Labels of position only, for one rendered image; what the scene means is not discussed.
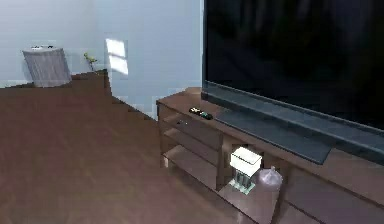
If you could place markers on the black remote control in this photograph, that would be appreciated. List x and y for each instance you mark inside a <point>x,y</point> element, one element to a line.
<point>201,113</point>

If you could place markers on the brown wooden television stand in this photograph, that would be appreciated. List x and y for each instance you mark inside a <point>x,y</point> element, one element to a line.
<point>200,140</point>

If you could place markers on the white shade table lamp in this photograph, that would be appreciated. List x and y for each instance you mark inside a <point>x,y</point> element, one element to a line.
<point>245,166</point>

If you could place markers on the black television set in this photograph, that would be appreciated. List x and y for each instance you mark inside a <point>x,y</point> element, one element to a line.
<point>286,63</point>

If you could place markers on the green house plant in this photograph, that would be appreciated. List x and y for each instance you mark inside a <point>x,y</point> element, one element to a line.
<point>90,60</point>

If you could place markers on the grey waste bin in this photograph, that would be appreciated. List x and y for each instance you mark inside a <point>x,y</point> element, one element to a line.
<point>47,66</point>

